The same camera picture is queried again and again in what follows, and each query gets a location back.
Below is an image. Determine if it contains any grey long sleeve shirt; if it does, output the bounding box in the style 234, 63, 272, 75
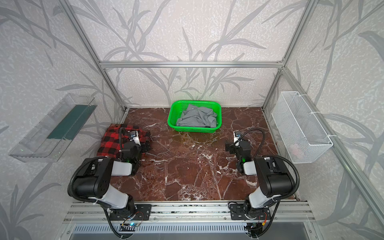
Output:
176, 104, 217, 128

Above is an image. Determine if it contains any green plastic basket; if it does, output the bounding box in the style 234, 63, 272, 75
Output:
168, 100, 222, 133

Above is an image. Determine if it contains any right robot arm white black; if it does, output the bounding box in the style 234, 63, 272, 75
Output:
225, 141, 300, 215

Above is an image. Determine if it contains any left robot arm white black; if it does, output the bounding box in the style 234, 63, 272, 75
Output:
68, 141, 151, 215

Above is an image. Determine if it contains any red black plaid shirt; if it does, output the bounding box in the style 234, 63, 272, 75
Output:
97, 124, 151, 159

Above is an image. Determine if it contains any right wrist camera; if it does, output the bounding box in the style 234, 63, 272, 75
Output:
234, 131, 242, 146

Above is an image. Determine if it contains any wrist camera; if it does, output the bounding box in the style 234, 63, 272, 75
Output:
128, 131, 141, 146
234, 131, 242, 146

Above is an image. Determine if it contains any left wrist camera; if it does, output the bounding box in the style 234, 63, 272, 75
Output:
128, 131, 141, 146

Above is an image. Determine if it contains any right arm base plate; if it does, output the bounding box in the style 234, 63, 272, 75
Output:
228, 202, 271, 221

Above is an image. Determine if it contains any pink object in wire basket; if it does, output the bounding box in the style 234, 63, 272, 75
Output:
290, 144, 304, 159

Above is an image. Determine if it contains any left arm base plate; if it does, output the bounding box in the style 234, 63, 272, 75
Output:
109, 204, 152, 221

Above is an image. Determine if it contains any white wire mesh basket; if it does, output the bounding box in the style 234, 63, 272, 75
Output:
272, 91, 333, 164

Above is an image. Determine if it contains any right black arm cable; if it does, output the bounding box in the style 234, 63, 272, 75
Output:
238, 128, 300, 200

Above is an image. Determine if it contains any aluminium frame horizontal bar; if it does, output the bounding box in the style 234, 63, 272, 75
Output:
100, 61, 283, 69

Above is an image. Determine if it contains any aluminium mounting rail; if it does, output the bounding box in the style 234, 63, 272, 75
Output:
63, 201, 316, 224

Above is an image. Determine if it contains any clear acrylic wall shelf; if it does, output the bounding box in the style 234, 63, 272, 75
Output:
9, 94, 97, 163

